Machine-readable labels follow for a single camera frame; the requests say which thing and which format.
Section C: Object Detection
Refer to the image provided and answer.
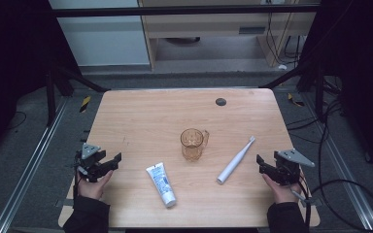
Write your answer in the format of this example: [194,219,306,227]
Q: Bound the yellow black striped tape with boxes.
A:
[287,92,306,108]
[79,95,92,114]

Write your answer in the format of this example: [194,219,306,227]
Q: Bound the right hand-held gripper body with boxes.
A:
[272,148,316,187]

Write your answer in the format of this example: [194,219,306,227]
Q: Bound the white electric toothbrush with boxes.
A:
[216,135,256,185]

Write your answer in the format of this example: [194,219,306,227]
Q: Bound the white toothpaste tube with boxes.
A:
[146,162,178,209]

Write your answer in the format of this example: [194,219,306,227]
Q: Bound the person's right hand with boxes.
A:
[260,173,303,205]

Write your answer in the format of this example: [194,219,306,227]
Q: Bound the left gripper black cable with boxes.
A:
[72,157,82,200]

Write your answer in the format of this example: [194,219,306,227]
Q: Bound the black looped floor cable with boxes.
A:
[310,98,373,233]

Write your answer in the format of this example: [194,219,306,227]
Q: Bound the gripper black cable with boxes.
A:
[290,179,313,229]
[72,157,82,200]

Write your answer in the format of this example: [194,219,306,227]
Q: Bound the amber transparent cup with handle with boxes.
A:
[180,127,211,162]

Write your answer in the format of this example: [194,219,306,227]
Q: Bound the black cables under desk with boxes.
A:
[264,12,303,67]

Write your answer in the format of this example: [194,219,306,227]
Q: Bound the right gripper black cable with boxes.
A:
[290,179,313,229]

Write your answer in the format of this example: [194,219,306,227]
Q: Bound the person's left hand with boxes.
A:
[76,169,115,201]

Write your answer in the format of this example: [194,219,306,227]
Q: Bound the black horizontal frame bar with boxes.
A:
[51,5,322,17]

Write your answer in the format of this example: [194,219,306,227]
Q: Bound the black curtain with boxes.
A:
[299,0,373,181]
[0,0,81,163]

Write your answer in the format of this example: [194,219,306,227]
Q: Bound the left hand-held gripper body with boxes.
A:
[75,143,112,183]

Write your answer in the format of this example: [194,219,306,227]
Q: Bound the light wooden desk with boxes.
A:
[138,0,320,70]

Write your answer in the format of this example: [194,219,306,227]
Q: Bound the thin black floor cable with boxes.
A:
[7,111,27,131]

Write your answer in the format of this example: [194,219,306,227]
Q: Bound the aluminium floor rail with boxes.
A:
[0,96,70,233]
[303,92,373,231]

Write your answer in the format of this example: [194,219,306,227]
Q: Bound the white cabinet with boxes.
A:
[48,0,152,67]

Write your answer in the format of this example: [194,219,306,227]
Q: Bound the black metal stand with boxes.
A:
[257,59,326,122]
[44,62,111,128]

